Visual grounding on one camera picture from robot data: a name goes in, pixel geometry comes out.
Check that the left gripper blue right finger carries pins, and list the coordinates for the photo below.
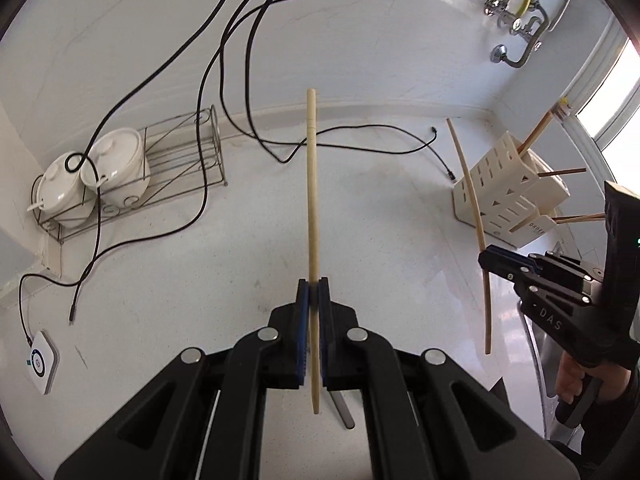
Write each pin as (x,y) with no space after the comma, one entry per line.
(323,308)

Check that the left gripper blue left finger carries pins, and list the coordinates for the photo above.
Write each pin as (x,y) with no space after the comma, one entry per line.
(301,329)

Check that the dark brown chopstick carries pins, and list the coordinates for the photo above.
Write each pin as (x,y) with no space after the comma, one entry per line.
(579,218)
(562,172)

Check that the light wooden chopstick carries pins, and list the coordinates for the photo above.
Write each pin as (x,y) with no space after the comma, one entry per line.
(313,247)
(480,234)
(536,132)

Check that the clear grey plastic spoon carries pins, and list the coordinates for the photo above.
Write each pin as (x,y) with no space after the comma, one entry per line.
(342,410)

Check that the person right hand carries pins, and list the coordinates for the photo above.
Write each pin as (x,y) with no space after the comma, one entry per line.
(571,377)

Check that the stainless steel sink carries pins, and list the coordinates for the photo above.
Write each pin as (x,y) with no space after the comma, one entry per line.
(546,357)

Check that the beige plastic utensil holder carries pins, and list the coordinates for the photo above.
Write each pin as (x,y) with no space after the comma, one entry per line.
(517,193)

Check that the small jar on windowsill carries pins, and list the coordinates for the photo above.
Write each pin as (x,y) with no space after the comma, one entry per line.
(563,108)

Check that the white ceramic pot right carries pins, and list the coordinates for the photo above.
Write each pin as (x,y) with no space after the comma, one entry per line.
(117,168)

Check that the white ceramic pot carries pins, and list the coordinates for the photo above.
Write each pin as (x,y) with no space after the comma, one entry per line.
(62,196)
(117,168)

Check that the white square charger device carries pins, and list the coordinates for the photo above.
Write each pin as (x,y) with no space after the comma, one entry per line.
(42,362)

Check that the white ceramic pot left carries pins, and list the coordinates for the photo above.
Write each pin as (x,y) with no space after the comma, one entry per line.
(62,196)

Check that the metal wire rack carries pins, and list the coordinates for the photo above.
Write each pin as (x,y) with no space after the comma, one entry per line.
(185,156)

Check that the white window frame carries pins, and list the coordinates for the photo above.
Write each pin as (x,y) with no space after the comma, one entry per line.
(604,98)

